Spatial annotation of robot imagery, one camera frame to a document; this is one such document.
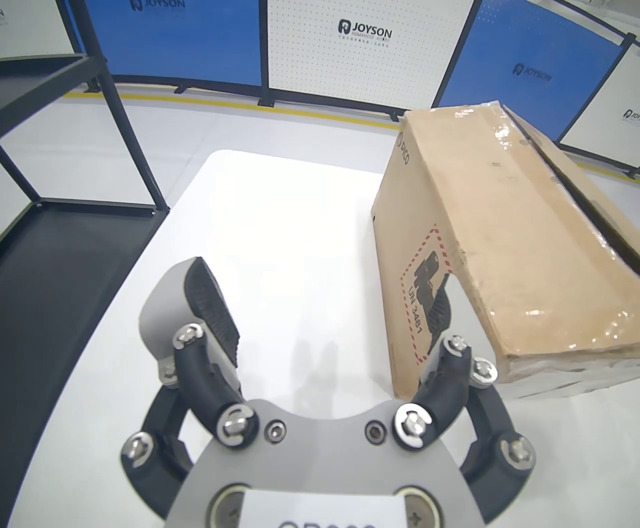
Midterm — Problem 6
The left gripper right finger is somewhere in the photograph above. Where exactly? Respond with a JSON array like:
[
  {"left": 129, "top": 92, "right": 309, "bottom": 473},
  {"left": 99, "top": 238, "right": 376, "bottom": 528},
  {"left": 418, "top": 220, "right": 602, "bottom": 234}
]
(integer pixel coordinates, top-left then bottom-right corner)
[{"left": 392, "top": 287, "right": 537, "bottom": 527}]

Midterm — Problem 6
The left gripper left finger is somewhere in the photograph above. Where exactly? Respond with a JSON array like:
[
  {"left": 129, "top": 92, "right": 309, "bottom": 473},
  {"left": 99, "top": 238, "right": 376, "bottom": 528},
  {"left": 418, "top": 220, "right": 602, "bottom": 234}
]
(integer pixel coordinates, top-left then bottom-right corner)
[{"left": 120, "top": 256, "right": 262, "bottom": 522}]

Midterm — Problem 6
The black metal shelf rack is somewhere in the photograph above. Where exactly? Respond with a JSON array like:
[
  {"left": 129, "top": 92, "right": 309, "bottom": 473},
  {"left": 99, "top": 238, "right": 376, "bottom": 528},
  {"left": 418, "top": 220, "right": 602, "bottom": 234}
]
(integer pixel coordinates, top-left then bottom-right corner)
[{"left": 0, "top": 0, "right": 172, "bottom": 528}]

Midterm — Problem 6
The large brown cardboard carton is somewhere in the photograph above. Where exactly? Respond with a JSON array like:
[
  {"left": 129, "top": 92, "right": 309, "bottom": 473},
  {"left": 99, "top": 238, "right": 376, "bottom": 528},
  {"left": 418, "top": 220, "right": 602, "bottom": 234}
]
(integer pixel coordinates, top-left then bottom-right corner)
[{"left": 371, "top": 100, "right": 640, "bottom": 401}]

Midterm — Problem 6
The blue partition panel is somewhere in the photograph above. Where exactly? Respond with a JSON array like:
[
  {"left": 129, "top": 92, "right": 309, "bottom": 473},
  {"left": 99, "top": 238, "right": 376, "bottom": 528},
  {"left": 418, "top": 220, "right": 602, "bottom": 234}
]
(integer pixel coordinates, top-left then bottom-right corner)
[
  {"left": 66, "top": 0, "right": 267, "bottom": 100},
  {"left": 431, "top": 0, "right": 635, "bottom": 146}
]

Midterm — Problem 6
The white perforated partition panel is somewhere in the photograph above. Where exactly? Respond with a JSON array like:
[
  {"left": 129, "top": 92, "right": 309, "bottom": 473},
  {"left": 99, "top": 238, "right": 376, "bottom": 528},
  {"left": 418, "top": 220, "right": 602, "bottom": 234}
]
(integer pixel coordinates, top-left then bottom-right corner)
[
  {"left": 0, "top": 0, "right": 86, "bottom": 61},
  {"left": 556, "top": 37, "right": 640, "bottom": 181},
  {"left": 257, "top": 0, "right": 477, "bottom": 122}
]

